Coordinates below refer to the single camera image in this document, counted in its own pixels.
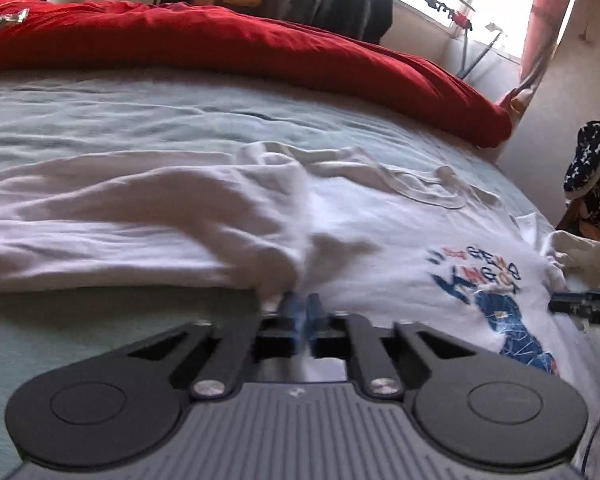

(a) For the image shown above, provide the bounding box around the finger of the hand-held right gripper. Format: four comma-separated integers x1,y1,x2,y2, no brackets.
549,294,593,316

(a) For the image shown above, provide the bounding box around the orange striped curtain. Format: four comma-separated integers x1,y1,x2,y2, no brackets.
500,0,581,111

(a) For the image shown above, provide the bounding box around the metal clothes rack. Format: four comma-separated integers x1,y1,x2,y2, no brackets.
300,0,506,78

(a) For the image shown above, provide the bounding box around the bed with green blanket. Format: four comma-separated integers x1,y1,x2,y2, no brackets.
0,67,600,461

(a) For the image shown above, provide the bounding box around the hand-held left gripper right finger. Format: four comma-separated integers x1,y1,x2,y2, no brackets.
306,294,501,400

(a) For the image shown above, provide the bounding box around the red duvet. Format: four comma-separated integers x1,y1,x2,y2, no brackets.
0,0,512,148

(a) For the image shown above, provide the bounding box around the navy star-patterned garment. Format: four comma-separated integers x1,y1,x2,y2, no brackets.
564,121,600,236

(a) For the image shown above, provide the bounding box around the wooden chair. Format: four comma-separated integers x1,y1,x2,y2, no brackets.
555,197,588,233

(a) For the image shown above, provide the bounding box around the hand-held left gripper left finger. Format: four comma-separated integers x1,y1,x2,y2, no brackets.
95,292,306,400

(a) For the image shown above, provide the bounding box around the plain dark jacket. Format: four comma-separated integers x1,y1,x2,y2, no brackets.
362,0,393,45

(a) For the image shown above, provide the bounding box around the white printed t-shirt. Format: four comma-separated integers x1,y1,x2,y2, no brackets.
237,141,600,396

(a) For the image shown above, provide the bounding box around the small silver packet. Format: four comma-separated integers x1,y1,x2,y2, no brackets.
0,9,30,31

